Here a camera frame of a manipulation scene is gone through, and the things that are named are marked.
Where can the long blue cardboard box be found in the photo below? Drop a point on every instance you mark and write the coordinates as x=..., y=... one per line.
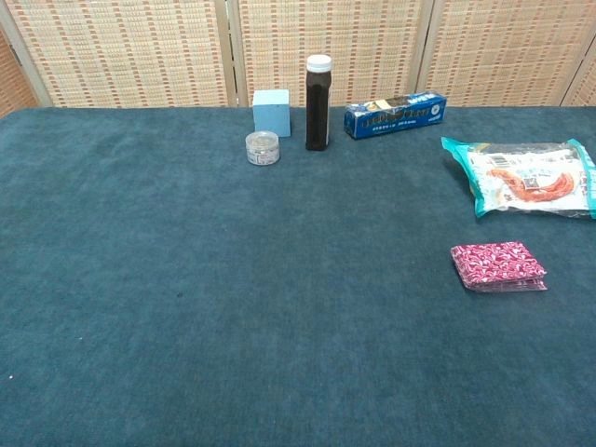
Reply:
x=396, y=118

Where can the teal and white snack bag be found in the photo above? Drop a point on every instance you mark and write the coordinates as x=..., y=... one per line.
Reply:
x=521, y=177

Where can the small clear round jar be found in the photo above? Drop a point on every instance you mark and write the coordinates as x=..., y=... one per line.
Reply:
x=263, y=149

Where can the pink patterned packet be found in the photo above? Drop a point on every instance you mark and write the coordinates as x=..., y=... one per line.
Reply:
x=496, y=263

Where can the dark bottle with white cap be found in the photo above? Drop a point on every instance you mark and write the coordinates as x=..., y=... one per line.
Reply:
x=318, y=112

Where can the light blue cube block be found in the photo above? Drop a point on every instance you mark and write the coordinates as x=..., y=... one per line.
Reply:
x=272, y=114

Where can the orange woven screen panel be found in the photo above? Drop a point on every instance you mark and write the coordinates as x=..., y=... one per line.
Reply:
x=11, y=84

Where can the beige woven screen panel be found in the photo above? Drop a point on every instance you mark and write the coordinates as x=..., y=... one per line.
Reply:
x=503, y=46
x=586, y=88
x=372, y=46
x=125, y=51

